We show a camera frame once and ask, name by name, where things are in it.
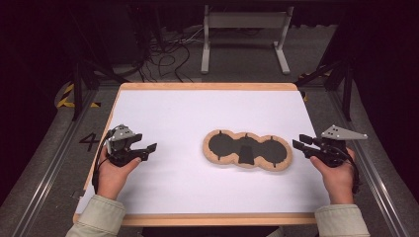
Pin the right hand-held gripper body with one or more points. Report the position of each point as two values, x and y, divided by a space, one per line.
331 151

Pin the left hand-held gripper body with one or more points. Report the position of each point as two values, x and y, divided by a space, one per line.
122 154

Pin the tan fleece ear warmer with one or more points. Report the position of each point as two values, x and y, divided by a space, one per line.
247 150

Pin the person's left hand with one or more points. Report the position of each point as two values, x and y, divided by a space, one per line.
112 177

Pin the person's right hand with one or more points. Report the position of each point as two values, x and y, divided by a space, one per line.
336 181

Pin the black metal stand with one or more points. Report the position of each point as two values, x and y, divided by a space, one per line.
77 92
346 89

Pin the yellow black floor tape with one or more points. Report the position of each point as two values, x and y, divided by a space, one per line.
67 98

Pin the aluminium floor rail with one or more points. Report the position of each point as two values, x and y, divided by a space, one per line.
372 171
49 171

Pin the small grey table bracket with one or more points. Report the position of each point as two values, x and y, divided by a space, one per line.
78 194

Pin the white metal stand frame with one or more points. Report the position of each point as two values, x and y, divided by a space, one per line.
245 20

